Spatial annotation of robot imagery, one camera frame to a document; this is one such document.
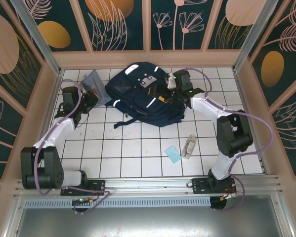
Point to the grey translucent pencil pouch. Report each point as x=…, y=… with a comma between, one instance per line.
x=96, y=81

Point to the navy blue backpack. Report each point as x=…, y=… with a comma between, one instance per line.
x=133, y=98

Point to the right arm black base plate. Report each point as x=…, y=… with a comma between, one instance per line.
x=199, y=186

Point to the grey metal panel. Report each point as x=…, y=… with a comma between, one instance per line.
x=150, y=222

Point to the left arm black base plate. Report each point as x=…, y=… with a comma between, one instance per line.
x=98, y=185

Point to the aluminium frame post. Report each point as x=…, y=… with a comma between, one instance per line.
x=36, y=34
x=254, y=29

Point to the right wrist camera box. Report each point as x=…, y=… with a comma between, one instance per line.
x=171, y=82

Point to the small circuit board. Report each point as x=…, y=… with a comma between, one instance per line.
x=83, y=201

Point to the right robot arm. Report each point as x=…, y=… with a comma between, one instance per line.
x=207, y=106

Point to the light blue card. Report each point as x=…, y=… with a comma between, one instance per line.
x=172, y=154

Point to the aluminium mounting rail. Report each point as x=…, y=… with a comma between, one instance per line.
x=150, y=185

